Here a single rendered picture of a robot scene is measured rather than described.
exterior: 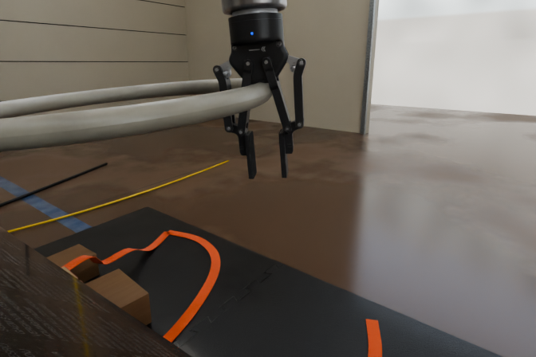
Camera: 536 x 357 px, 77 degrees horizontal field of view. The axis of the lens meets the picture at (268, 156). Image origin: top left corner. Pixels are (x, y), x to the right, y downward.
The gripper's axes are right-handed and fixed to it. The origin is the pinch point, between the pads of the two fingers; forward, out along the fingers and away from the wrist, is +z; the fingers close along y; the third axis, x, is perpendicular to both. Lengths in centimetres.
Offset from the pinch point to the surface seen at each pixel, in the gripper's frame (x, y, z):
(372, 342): -51, -24, 85
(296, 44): -496, 23, -33
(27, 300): 24.2, 22.2, 7.5
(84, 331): 24.7, 16.2, 10.6
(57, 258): -68, 111, 64
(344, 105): -453, -44, 59
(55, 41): -407, 356, -63
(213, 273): -82, 44, 80
